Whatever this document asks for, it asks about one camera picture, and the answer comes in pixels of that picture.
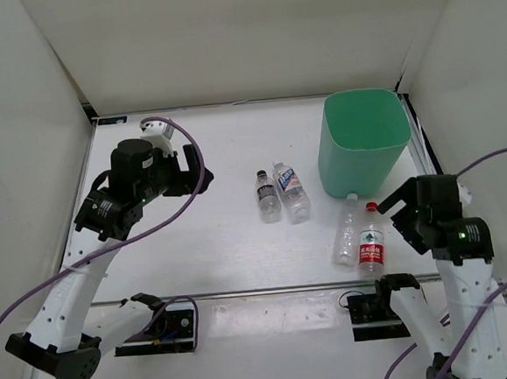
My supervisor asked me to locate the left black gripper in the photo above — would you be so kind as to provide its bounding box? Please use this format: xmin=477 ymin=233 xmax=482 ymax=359
xmin=132 ymin=143 xmax=215 ymax=206

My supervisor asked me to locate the red label red cap bottle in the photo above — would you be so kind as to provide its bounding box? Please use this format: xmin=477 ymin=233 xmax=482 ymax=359
xmin=358 ymin=201 xmax=385 ymax=279

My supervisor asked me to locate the clear bottle white cap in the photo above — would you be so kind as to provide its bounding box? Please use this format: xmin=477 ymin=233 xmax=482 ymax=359
xmin=333 ymin=193 xmax=359 ymax=267

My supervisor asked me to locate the black label clear bottle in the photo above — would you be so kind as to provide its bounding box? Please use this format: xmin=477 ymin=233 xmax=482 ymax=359
xmin=255 ymin=170 xmax=282 ymax=223

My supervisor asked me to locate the blue orange label bottle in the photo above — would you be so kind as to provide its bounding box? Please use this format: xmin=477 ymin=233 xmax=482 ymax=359
xmin=272 ymin=162 xmax=311 ymax=224

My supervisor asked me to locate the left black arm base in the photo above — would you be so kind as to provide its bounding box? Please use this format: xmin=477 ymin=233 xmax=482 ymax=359
xmin=114 ymin=296 xmax=200 ymax=357

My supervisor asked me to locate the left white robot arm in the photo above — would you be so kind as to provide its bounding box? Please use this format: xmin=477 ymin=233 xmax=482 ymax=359
xmin=5 ymin=138 xmax=213 ymax=379

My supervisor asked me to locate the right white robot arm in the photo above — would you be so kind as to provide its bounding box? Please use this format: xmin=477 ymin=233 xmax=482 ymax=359
xmin=375 ymin=174 xmax=507 ymax=379

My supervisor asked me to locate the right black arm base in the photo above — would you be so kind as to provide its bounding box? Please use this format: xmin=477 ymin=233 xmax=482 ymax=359
xmin=338 ymin=291 xmax=410 ymax=342

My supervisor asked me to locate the green plastic bin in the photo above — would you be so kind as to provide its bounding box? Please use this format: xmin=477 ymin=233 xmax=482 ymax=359
xmin=317 ymin=88 xmax=411 ymax=198

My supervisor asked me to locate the blue white corner sticker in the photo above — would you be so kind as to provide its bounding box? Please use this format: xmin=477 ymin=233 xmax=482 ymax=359
xmin=97 ymin=116 xmax=128 ymax=126

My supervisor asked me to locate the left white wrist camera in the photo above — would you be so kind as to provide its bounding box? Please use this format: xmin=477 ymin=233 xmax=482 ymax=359
xmin=139 ymin=121 xmax=174 ymax=157

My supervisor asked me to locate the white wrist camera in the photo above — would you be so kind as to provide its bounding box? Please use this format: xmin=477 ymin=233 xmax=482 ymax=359
xmin=457 ymin=182 xmax=472 ymax=207
xmin=139 ymin=121 xmax=174 ymax=157

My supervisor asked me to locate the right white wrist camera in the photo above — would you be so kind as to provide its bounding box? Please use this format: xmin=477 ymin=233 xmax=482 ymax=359
xmin=457 ymin=182 xmax=472 ymax=207

